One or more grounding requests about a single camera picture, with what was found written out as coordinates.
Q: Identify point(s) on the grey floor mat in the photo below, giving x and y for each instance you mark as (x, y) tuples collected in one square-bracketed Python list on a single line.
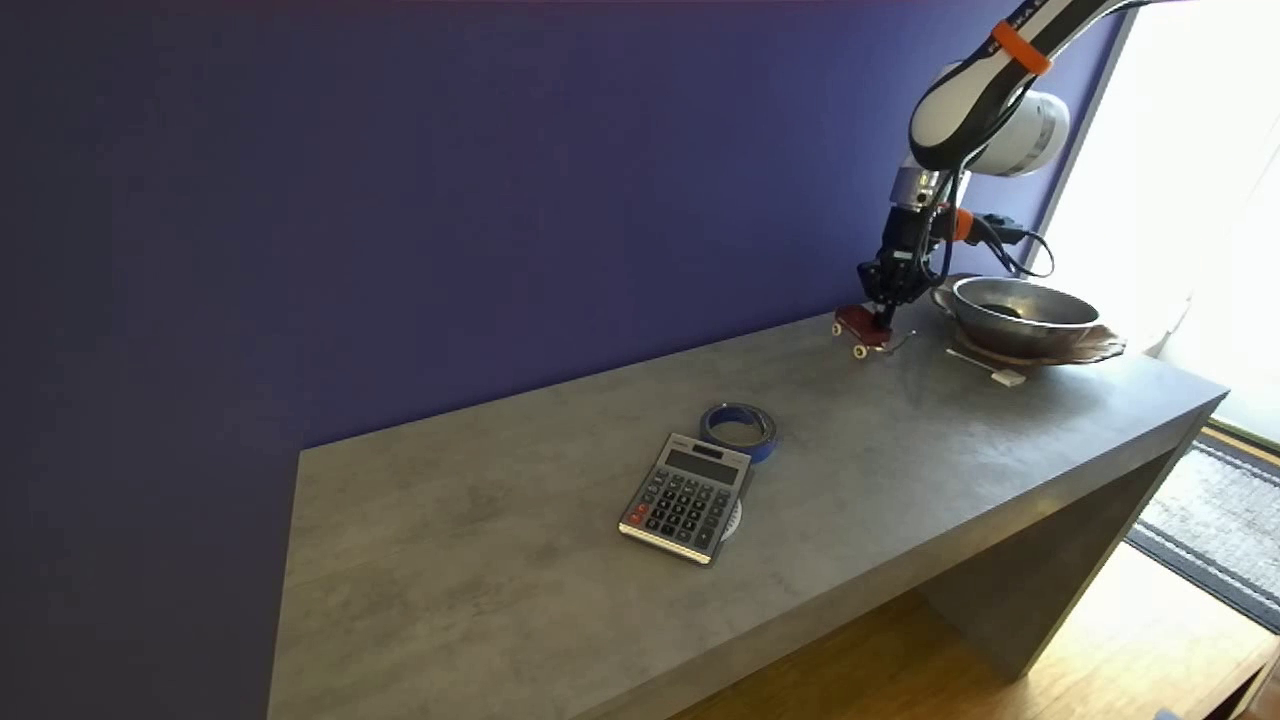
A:
[(1206, 526)]

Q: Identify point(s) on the white compact disc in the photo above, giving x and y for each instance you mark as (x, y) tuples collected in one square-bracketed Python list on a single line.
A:
[(732, 521)]

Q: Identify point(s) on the blue tape roll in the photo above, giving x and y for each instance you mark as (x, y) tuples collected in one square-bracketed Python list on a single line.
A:
[(761, 436)]

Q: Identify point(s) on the small white object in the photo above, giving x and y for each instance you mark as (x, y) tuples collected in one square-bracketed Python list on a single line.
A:
[(985, 364)]

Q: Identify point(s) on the silver metal bowl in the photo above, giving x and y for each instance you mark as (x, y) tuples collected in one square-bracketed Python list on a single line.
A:
[(1023, 324)]

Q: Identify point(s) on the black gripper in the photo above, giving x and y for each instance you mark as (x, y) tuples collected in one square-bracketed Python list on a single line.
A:
[(906, 243)]

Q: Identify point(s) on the grey desk calculator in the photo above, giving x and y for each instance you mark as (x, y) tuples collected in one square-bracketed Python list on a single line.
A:
[(680, 501)]

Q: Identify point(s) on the small red toy trolley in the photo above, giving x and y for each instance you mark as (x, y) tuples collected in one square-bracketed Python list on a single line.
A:
[(865, 330)]

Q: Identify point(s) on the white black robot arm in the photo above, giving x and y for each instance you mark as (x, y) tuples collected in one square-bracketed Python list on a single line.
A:
[(974, 107)]

